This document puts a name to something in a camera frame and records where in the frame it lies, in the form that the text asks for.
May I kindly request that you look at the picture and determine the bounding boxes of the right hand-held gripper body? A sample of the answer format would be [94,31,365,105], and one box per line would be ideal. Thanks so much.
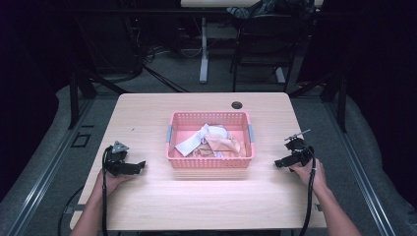
[283,128,315,168]

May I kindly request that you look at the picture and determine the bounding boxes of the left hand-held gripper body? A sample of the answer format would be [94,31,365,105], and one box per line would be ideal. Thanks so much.
[102,141,134,177]

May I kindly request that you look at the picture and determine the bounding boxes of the peach cloth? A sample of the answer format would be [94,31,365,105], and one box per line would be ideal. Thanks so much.
[193,132,247,159]

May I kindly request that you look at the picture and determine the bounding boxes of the white cloth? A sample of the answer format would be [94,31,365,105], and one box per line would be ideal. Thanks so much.
[174,123,232,157]

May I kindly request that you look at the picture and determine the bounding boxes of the pink plastic basket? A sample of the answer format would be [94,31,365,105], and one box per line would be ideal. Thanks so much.
[165,110,256,170]

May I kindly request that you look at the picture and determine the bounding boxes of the person's left hand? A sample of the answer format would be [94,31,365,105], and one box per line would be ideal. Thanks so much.
[93,169,136,200]

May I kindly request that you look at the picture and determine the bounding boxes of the person's right hand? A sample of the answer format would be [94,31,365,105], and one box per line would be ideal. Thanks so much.
[288,158,328,195]

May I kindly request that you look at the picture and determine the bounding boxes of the black metal stand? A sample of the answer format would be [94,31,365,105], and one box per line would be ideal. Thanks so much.
[288,19,349,134]
[67,13,129,131]

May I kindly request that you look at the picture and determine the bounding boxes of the white desk foot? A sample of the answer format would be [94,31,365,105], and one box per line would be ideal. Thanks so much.
[274,66,287,85]

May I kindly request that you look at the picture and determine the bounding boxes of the black office chair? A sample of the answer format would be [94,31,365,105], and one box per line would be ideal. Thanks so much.
[229,0,316,92]

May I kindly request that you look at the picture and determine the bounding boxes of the white desk leg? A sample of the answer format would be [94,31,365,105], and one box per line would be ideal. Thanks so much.
[199,16,210,85]

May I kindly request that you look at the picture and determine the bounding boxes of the grey clothing on chair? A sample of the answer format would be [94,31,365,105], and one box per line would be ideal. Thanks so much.
[226,0,279,20]

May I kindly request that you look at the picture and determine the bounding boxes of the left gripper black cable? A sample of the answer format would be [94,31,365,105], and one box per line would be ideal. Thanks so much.
[101,146,114,236]

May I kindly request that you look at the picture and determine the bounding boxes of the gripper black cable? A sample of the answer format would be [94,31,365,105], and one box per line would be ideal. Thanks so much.
[101,146,114,236]
[298,147,318,236]

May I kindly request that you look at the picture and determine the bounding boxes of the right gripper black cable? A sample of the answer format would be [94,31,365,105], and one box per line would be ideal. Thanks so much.
[298,147,318,236]

